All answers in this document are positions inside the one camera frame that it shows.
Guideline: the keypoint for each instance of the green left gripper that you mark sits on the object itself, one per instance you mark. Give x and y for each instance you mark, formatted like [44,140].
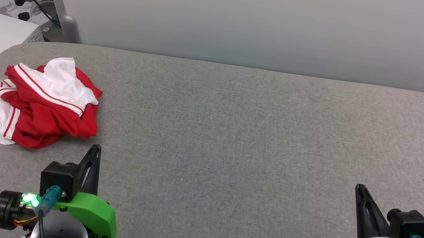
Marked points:
[94,215]

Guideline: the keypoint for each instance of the red and white t-shirt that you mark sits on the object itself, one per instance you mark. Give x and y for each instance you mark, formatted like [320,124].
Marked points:
[46,118]

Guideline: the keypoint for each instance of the grey fabric table cover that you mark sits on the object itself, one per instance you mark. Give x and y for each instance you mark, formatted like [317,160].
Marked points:
[234,139]

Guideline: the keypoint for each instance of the white power strip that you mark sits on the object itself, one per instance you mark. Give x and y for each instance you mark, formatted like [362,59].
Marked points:
[37,10]

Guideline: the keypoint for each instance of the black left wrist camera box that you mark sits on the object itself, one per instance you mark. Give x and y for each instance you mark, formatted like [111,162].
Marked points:
[58,175]

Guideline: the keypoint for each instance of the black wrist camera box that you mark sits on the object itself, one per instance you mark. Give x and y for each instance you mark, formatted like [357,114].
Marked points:
[58,175]
[410,225]

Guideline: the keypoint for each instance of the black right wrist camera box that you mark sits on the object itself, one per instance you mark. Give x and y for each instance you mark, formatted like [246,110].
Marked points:
[410,225]

